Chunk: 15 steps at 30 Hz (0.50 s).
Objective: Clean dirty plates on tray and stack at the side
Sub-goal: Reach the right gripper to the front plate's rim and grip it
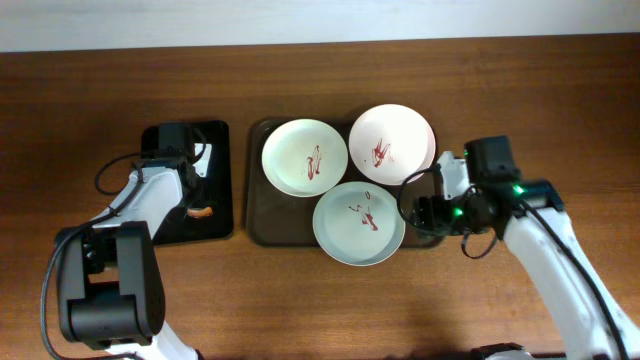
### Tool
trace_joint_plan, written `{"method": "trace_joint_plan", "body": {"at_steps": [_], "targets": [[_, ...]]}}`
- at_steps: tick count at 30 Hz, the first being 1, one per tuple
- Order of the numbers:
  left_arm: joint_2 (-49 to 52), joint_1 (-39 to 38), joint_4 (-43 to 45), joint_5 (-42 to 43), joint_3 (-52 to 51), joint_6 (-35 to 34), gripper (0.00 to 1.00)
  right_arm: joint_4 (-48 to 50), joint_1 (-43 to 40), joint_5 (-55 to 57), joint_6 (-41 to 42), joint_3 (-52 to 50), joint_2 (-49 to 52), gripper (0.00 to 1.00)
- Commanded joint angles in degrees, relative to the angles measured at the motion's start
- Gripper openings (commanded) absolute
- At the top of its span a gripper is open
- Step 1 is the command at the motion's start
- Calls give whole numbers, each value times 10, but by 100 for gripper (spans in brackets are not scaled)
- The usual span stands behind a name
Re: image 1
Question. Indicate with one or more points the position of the black plastic tray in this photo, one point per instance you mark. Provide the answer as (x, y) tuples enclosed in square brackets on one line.
[(214, 191)]

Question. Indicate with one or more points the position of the green and orange sponge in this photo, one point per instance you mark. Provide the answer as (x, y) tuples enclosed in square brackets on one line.
[(199, 213)]

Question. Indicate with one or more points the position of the brown serving tray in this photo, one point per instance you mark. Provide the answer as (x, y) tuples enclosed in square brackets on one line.
[(275, 219)]

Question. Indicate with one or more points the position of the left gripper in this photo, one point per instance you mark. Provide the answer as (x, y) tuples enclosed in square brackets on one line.
[(189, 179)]

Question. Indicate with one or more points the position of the white plate stained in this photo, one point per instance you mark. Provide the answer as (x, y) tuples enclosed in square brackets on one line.
[(390, 142), (304, 158)]

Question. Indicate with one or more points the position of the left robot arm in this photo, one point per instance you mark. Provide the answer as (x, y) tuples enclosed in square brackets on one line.
[(109, 289)]

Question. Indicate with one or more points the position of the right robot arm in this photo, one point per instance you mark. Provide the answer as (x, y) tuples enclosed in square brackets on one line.
[(484, 190)]

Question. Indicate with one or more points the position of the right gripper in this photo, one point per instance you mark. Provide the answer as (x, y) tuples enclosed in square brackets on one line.
[(426, 214)]

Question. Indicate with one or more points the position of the pale green front plate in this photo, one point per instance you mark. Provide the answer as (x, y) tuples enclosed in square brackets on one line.
[(358, 224)]

